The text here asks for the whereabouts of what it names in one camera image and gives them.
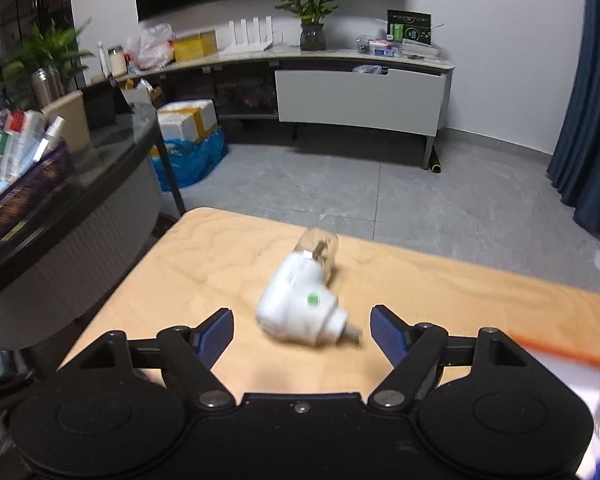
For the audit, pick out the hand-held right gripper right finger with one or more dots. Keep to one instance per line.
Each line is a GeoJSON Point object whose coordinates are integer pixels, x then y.
{"type": "Point", "coordinates": [390, 335]}

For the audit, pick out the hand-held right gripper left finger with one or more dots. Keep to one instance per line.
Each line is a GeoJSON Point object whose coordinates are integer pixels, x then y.
{"type": "Point", "coordinates": [215, 332]}

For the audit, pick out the white plug adapter clear cap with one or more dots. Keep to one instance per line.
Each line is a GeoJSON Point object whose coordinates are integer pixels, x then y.
{"type": "Point", "coordinates": [300, 305]}

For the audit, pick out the orange cardboard box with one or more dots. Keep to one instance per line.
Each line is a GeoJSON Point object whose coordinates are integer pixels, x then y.
{"type": "Point", "coordinates": [580, 380]}

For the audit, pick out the blue plastic bag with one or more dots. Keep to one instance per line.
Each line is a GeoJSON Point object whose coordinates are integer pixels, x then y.
{"type": "Point", "coordinates": [190, 160]}

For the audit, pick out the black rolled mat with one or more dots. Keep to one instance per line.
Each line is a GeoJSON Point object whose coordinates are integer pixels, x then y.
{"type": "Point", "coordinates": [435, 162]}

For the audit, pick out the black round glass table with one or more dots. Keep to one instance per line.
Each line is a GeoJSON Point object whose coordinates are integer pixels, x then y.
{"type": "Point", "coordinates": [105, 170]}

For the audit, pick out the white foam box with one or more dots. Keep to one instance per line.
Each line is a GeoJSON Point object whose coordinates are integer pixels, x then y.
{"type": "Point", "coordinates": [187, 117]}

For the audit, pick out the grey television cabinet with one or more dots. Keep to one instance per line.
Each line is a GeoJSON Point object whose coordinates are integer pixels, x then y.
{"type": "Point", "coordinates": [355, 95]}

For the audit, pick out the black flat device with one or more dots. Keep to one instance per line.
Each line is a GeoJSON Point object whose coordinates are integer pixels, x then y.
{"type": "Point", "coordinates": [100, 105]}

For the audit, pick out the beige cardboard box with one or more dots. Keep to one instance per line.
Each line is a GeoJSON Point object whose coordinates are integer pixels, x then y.
{"type": "Point", "coordinates": [70, 120]}

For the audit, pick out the pile of medicine boxes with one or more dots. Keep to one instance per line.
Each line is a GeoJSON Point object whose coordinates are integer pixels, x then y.
{"type": "Point", "coordinates": [15, 145]}

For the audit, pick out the white jar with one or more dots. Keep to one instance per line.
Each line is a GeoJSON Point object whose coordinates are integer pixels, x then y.
{"type": "Point", "coordinates": [116, 62]}

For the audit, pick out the yellow box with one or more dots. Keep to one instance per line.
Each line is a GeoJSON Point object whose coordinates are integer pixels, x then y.
{"type": "Point", "coordinates": [195, 45]}

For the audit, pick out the clear plastic box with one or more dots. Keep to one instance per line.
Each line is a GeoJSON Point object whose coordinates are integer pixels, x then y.
{"type": "Point", "coordinates": [377, 46]}

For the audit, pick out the white plastic bag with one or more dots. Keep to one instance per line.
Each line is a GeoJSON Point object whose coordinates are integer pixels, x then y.
{"type": "Point", "coordinates": [152, 47]}

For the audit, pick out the white router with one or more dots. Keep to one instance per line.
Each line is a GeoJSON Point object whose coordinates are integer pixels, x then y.
{"type": "Point", "coordinates": [247, 37]}

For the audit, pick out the white slim bottle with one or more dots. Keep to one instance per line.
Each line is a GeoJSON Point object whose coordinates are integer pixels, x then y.
{"type": "Point", "coordinates": [101, 57]}

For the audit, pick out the blue curtain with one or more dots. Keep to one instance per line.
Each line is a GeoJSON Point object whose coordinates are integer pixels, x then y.
{"type": "Point", "coordinates": [590, 110]}

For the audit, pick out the black and green box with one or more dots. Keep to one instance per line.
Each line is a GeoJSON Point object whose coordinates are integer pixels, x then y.
{"type": "Point", "coordinates": [410, 25]}

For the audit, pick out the potted plant metal pot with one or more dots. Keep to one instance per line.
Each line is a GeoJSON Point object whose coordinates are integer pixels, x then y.
{"type": "Point", "coordinates": [47, 55]}

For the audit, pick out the black lattice screen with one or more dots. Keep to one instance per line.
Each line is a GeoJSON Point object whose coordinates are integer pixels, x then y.
{"type": "Point", "coordinates": [25, 10]}

